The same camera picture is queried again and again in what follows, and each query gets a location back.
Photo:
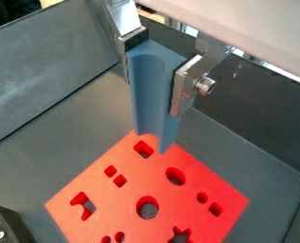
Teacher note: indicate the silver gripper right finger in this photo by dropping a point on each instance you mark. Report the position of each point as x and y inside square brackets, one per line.
[191, 79]

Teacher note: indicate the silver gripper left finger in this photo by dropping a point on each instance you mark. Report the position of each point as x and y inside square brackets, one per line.
[129, 32]

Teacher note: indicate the blue arch block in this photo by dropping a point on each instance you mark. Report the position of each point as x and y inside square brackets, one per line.
[152, 63]

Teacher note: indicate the red shape sorting board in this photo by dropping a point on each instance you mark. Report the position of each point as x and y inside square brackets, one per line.
[143, 197]

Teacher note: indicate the black device bottom left corner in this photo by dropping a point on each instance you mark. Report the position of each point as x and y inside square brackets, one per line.
[14, 231]

